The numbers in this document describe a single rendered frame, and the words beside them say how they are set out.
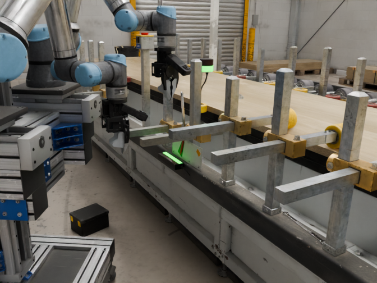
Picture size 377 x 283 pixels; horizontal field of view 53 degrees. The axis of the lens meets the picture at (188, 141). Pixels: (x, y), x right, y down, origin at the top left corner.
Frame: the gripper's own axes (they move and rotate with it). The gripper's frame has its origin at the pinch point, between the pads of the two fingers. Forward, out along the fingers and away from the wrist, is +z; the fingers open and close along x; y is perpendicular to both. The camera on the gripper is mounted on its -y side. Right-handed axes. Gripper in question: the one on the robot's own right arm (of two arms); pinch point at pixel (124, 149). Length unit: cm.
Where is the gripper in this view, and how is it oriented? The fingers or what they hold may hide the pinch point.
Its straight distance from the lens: 143.6
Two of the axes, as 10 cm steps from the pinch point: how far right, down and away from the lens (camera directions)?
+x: 5.0, 2.7, -8.2
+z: -0.2, 9.5, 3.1
